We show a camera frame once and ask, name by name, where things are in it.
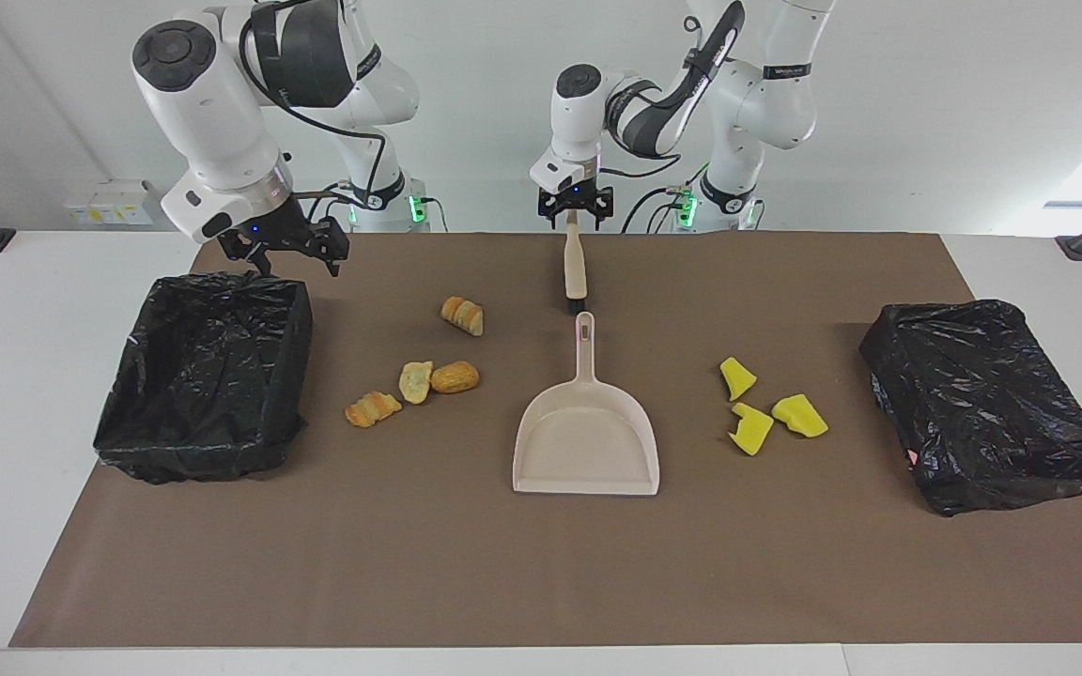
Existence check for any pale crinkled chip piece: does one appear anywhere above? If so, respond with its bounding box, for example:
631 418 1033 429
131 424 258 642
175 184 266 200
398 361 435 406

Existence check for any brown table mat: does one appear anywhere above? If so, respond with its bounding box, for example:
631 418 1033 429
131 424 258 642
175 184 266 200
8 232 1082 649

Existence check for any large yellow sponge wedge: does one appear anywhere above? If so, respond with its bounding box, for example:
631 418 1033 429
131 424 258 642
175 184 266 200
771 393 829 439

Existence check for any notched yellow sponge piece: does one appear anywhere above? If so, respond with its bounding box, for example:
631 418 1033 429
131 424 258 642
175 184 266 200
727 402 775 457

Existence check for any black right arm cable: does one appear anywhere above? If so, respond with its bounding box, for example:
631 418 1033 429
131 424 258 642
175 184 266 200
240 0 390 212

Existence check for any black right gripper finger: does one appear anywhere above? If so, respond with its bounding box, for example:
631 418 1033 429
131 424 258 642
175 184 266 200
312 218 350 278
219 230 274 275

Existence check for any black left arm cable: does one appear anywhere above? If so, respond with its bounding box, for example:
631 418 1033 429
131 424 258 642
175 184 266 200
597 0 749 181

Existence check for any black bag bin pink spot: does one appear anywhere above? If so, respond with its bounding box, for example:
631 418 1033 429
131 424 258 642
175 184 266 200
858 299 1082 518

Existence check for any beige plastic dustpan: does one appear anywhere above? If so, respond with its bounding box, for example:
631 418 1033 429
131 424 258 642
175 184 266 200
512 312 661 497

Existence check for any white wall socket box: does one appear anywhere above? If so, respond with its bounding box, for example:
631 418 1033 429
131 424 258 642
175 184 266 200
63 179 156 226

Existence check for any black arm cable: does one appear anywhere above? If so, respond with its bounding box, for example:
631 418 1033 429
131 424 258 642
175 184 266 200
597 0 749 181
240 0 390 212

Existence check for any peanut shaped bread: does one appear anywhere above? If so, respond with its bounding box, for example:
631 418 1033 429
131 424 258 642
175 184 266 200
430 361 481 395

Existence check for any beige hand brush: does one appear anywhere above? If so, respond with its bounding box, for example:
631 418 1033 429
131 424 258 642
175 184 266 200
564 210 589 316

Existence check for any small yellow sponge piece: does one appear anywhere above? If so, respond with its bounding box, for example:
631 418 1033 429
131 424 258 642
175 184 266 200
719 357 758 402

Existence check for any orange striped croissant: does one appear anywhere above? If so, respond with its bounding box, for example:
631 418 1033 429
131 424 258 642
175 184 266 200
441 296 485 337
345 391 403 429

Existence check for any black bag lined bin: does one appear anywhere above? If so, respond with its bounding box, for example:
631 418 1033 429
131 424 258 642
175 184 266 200
93 271 314 485

